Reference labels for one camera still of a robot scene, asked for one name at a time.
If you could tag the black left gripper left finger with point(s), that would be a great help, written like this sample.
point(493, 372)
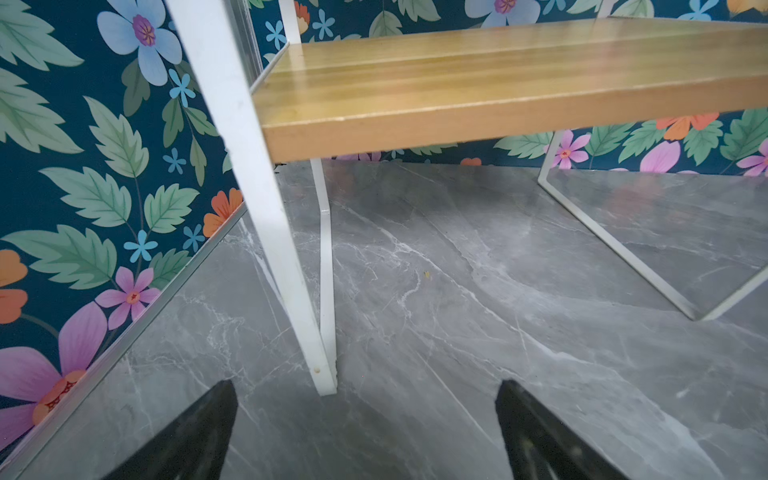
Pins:
point(192, 446)

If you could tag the white metal wooden shelf rack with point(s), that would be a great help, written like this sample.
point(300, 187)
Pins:
point(319, 100)

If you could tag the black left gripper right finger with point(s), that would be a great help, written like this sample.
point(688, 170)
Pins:
point(540, 445)

